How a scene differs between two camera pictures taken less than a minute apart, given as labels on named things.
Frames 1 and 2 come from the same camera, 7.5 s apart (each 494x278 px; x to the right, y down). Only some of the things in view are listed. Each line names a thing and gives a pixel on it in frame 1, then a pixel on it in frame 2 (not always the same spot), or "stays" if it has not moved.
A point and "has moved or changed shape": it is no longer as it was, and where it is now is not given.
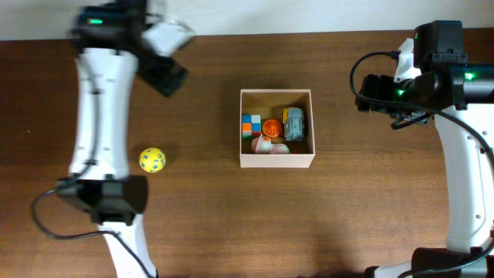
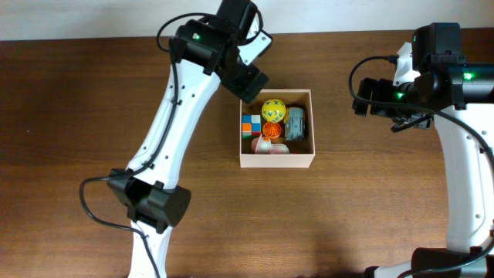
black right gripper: [376, 85] stays
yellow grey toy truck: [292, 120] stays
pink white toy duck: [265, 146] stays
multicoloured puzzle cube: [251, 126] stays
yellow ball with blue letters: [152, 160] has moved or changed shape
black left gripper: [167, 79] -> [248, 90]
